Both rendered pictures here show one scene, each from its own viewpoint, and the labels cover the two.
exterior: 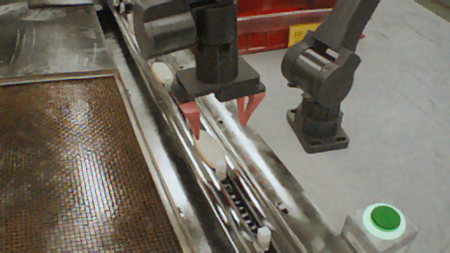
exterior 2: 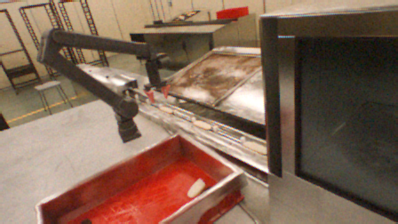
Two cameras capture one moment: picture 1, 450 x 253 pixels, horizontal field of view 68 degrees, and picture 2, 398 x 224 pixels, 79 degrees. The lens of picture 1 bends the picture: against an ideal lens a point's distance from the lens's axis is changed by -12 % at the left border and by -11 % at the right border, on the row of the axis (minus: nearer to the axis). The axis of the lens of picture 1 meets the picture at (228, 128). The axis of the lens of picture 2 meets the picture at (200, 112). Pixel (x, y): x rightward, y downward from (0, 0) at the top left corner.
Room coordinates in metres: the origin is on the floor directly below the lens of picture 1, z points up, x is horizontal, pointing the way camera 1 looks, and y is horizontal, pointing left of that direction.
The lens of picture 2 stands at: (1.60, -0.04, 1.34)
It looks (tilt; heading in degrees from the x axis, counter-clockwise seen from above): 26 degrees down; 168
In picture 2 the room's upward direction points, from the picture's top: 11 degrees counter-clockwise
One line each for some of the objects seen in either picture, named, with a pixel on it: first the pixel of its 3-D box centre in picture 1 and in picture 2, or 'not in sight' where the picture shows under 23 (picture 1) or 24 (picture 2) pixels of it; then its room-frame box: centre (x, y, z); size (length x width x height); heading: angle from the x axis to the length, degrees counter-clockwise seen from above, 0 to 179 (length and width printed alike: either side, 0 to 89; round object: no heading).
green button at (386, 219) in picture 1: (384, 220); not in sight; (0.28, -0.19, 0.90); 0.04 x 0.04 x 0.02
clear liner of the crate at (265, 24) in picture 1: (273, 10); (141, 200); (1.07, -0.13, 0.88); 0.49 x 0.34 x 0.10; 109
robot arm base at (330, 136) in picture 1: (319, 113); (127, 127); (0.56, -0.17, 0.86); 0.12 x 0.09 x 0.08; 12
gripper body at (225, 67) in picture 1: (216, 61); (154, 78); (0.45, 0.01, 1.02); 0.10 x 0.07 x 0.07; 114
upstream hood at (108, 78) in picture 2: not in sight; (94, 76); (-0.54, -0.41, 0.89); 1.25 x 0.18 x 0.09; 24
